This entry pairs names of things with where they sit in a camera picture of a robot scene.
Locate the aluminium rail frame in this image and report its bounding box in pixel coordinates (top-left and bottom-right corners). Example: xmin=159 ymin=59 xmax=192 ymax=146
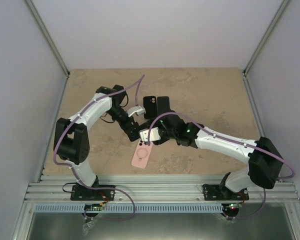
xmin=24 ymin=174 xmax=300 ymax=203

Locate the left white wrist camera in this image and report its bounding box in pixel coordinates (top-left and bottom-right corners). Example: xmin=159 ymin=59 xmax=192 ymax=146
xmin=126 ymin=105 xmax=146 ymax=117

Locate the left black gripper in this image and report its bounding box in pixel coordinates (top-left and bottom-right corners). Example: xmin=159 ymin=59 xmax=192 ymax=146
xmin=106 ymin=105 xmax=140 ymax=137

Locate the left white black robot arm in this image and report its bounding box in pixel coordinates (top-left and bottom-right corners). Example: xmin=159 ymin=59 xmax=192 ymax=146
xmin=53 ymin=85 xmax=146 ymax=200

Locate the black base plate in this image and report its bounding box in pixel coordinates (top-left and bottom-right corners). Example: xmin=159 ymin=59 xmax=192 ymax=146
xmin=70 ymin=184 xmax=115 ymax=202
xmin=201 ymin=184 xmax=243 ymax=201

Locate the right circuit board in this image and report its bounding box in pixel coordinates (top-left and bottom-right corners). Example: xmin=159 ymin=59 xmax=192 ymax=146
xmin=224 ymin=202 xmax=243 ymax=211

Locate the black phone case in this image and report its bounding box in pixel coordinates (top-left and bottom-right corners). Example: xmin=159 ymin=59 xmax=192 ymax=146
xmin=143 ymin=95 xmax=157 ymax=120

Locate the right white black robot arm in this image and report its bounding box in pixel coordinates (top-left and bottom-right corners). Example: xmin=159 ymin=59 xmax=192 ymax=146
xmin=139 ymin=112 xmax=283 ymax=200

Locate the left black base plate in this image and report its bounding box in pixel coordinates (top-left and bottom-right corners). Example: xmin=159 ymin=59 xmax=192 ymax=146
xmin=70 ymin=184 xmax=115 ymax=202

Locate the black phone with blue edge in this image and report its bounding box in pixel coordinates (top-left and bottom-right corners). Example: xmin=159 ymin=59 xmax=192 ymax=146
xmin=156 ymin=96 xmax=171 ymax=115

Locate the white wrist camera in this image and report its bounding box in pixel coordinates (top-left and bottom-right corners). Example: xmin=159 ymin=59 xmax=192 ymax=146
xmin=139 ymin=127 xmax=161 ymax=142
xmin=126 ymin=105 xmax=146 ymax=117

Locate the circuit board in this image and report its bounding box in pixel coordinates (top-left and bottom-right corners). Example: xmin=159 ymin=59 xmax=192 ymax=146
xmin=83 ymin=202 xmax=107 ymax=212
xmin=224 ymin=202 xmax=243 ymax=211

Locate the pink phone case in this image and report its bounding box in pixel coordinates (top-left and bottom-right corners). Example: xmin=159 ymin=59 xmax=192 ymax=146
xmin=131 ymin=140 xmax=153 ymax=169

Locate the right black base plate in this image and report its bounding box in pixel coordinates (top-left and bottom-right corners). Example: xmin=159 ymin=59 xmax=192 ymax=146
xmin=201 ymin=184 xmax=243 ymax=201

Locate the clear plastic bag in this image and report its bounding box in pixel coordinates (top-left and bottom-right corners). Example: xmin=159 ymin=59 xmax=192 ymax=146
xmin=82 ymin=219 xmax=96 ymax=236

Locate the corner aluminium post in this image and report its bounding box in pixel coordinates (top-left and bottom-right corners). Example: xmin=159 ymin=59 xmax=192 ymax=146
xmin=24 ymin=0 xmax=70 ymax=78
xmin=242 ymin=0 xmax=292 ymax=77

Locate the left circuit board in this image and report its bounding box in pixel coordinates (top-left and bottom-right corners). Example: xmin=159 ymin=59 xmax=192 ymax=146
xmin=83 ymin=202 xmax=107 ymax=212

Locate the left corner aluminium post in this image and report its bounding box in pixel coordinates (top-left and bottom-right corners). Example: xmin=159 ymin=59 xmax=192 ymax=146
xmin=24 ymin=0 xmax=70 ymax=78

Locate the grey slotted cable duct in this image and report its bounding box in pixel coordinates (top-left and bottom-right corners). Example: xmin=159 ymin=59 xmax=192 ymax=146
xmin=35 ymin=203 xmax=225 ymax=214

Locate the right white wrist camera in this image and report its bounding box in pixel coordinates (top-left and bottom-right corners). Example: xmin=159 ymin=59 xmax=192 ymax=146
xmin=139 ymin=127 xmax=161 ymax=142

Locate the right corner aluminium post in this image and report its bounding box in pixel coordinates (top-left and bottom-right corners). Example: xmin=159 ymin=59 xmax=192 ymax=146
xmin=242 ymin=0 xmax=292 ymax=77

